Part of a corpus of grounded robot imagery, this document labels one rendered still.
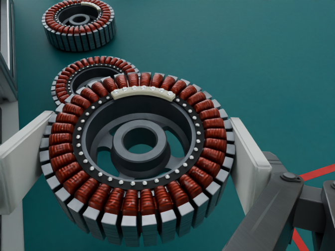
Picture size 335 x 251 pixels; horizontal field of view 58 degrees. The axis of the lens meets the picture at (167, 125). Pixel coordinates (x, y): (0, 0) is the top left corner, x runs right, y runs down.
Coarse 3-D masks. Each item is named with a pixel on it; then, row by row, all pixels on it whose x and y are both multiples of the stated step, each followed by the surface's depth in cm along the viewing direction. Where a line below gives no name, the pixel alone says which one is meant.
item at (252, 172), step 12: (240, 120) 19; (240, 132) 17; (240, 144) 16; (252, 144) 15; (240, 156) 16; (252, 156) 14; (264, 156) 14; (240, 168) 16; (252, 168) 14; (264, 168) 13; (240, 180) 16; (252, 180) 13; (264, 180) 13; (240, 192) 16; (252, 192) 14; (252, 204) 14
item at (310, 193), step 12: (276, 156) 16; (276, 168) 15; (312, 192) 13; (300, 204) 12; (312, 204) 12; (300, 216) 12; (312, 216) 12; (324, 216) 12; (300, 228) 13; (312, 228) 12; (324, 228) 12
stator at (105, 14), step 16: (64, 0) 50; (80, 0) 50; (96, 0) 51; (48, 16) 47; (64, 16) 50; (80, 16) 49; (96, 16) 50; (112, 16) 48; (48, 32) 46; (64, 32) 45; (80, 32) 45; (96, 32) 45; (112, 32) 48; (64, 48) 47; (80, 48) 46
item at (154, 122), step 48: (96, 96) 19; (144, 96) 20; (192, 96) 19; (48, 144) 17; (96, 144) 19; (192, 144) 17; (96, 192) 15; (144, 192) 15; (192, 192) 15; (144, 240) 15
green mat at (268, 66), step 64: (128, 0) 58; (192, 0) 58; (256, 0) 59; (320, 0) 59; (64, 64) 45; (192, 64) 46; (256, 64) 46; (320, 64) 46; (256, 128) 38; (320, 128) 38
